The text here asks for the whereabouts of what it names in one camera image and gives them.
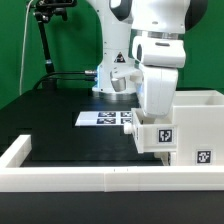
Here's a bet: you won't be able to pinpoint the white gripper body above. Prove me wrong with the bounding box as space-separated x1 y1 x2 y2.
110 36 186 118

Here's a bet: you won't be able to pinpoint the white drawer cabinet box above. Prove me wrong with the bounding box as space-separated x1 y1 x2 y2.
170 90 224 166

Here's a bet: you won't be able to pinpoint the white drawer tray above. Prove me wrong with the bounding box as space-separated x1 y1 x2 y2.
124 108 177 154
154 152 176 166

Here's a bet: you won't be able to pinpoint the white front drawer tray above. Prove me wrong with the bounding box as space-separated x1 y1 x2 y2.
154 152 176 166

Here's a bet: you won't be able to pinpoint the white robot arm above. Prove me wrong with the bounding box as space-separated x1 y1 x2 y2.
87 0 208 118

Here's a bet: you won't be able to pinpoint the white fiducial marker sheet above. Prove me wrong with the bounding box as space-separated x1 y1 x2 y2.
75 111 132 126

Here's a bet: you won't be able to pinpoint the black cables at base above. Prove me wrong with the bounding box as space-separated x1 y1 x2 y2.
32 69 99 90

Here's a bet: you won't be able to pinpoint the black camera stand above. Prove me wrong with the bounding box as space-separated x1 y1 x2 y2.
34 0 77 91

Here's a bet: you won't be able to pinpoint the white hanging cable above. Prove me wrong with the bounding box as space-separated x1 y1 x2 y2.
18 0 36 96

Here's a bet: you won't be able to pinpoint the white border frame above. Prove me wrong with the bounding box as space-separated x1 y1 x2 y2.
0 135 224 192

